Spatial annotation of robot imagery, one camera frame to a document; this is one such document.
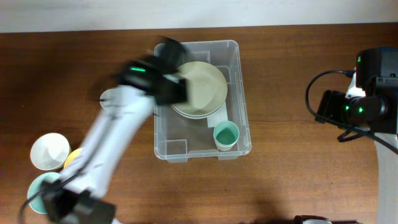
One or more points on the white label in bin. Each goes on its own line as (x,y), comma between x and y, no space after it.
(218,116)

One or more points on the mint small bowl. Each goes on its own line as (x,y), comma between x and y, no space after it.
(37,204)

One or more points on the clear plastic storage bin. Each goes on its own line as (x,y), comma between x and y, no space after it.
(177,138)

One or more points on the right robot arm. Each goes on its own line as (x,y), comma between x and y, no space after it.
(369,109)

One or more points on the green paper cup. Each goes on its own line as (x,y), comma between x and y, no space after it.
(226,133)

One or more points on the cream bowl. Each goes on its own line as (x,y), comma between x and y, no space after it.
(207,88)
(198,116)

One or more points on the white small bowl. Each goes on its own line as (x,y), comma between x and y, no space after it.
(50,151)

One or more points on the cream paper cup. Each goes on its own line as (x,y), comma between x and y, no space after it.
(224,147)

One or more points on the yellow small bowl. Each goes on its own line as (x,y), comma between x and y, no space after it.
(72,156)

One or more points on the grey paper cup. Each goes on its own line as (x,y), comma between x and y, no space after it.
(107,99)

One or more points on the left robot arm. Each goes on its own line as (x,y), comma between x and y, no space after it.
(76,196)

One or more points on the cream bowl inside bin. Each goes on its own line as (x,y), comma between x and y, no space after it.
(198,116)

